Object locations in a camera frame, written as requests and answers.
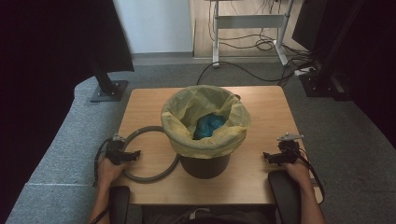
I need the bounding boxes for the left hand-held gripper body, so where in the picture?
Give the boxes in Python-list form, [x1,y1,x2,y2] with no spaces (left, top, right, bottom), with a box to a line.
[105,133,130,166]

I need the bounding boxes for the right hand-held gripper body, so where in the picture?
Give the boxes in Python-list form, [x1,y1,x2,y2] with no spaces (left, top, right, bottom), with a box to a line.
[276,133,304,165]

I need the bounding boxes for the grey plastic bin ring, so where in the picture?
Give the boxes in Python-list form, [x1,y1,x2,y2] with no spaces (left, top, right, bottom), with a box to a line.
[120,125,181,184]

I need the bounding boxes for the yellow garbage bag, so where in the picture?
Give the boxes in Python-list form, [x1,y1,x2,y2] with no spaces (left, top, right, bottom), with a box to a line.
[160,84,252,160]

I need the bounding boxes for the black trash bin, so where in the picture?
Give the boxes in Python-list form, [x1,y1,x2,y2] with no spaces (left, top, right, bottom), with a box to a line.
[178,153,233,180]

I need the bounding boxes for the person's right hand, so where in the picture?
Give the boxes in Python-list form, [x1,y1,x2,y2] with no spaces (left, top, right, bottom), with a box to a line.
[283,160,313,185]

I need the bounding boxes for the person's left hand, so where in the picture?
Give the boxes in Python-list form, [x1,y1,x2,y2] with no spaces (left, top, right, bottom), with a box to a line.
[97,157,126,189]

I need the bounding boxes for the grey carpet mat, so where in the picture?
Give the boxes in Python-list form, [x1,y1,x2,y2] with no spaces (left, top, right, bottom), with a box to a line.
[5,71,134,224]

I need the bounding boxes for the crumpled blue item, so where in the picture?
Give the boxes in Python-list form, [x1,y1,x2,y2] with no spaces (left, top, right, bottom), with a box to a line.
[192,113,228,141]

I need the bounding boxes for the person's lap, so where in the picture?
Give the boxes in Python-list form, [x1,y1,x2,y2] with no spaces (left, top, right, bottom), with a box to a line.
[141,204,278,224]

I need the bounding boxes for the black metal stand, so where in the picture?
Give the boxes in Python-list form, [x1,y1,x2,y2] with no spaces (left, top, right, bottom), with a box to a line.
[299,0,366,103]

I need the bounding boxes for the white power strip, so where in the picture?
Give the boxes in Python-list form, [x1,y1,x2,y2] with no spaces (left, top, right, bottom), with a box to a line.
[293,66,318,77]

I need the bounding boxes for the black curtain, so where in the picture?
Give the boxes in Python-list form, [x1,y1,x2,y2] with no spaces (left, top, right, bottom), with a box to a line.
[339,0,396,147]
[0,0,135,218]

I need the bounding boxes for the black monitor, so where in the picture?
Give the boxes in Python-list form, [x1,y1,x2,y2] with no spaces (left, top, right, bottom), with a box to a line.
[291,0,332,52]

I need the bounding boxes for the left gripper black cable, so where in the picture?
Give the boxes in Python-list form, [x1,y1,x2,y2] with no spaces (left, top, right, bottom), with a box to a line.
[92,138,110,186]

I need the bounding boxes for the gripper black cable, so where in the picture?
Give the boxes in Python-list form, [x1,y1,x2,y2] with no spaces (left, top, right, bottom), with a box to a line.
[92,138,110,186]
[293,148,326,205]

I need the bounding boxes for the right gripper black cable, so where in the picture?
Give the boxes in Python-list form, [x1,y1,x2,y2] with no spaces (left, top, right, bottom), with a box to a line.
[293,148,326,205]

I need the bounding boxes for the black stand with base plate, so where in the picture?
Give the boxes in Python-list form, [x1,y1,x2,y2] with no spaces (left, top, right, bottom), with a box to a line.
[88,50,130,104]

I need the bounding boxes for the long black floor cable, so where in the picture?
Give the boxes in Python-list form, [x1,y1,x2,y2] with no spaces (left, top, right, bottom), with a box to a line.
[195,61,297,87]

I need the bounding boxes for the tangled black floor cables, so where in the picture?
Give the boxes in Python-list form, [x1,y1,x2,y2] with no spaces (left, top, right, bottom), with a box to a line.
[207,0,312,63]

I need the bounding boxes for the white metal desk frame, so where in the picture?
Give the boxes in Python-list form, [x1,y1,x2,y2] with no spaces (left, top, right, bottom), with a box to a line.
[210,0,295,68]

